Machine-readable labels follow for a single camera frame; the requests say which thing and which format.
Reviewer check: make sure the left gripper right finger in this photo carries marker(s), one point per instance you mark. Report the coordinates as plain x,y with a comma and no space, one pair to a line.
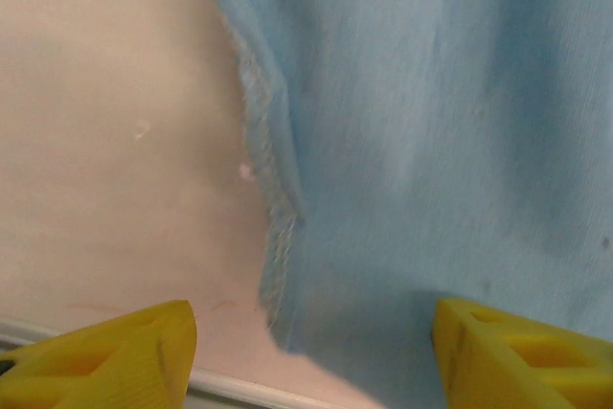
517,366

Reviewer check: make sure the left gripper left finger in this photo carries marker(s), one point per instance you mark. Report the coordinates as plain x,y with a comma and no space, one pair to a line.
96,361

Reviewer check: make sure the light blue long sleeve shirt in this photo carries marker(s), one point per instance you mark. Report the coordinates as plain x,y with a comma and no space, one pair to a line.
431,141

